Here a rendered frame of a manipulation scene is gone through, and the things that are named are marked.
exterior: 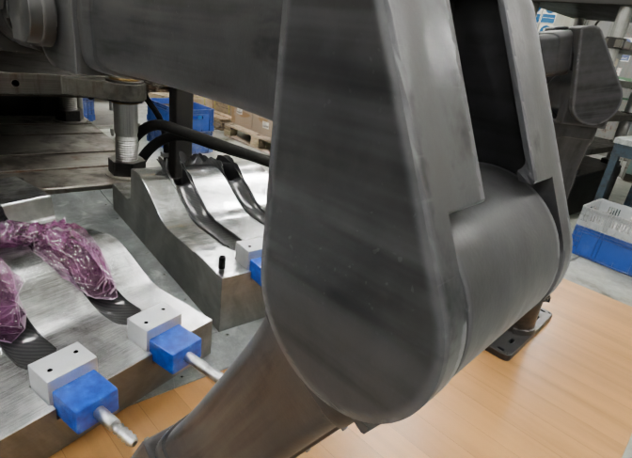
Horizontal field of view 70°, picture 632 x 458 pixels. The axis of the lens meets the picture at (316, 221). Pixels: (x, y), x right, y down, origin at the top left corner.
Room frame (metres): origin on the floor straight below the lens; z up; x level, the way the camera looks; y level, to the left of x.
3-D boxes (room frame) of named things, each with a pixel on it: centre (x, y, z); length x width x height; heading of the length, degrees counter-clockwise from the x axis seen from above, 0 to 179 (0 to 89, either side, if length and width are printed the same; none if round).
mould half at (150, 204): (0.81, 0.18, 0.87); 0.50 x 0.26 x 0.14; 42
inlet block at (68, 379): (0.32, 0.19, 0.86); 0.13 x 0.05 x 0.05; 59
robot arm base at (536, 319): (0.66, -0.35, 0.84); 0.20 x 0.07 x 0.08; 138
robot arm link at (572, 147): (0.66, -0.33, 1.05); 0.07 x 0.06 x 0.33; 5
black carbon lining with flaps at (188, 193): (0.79, 0.18, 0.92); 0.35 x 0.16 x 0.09; 42
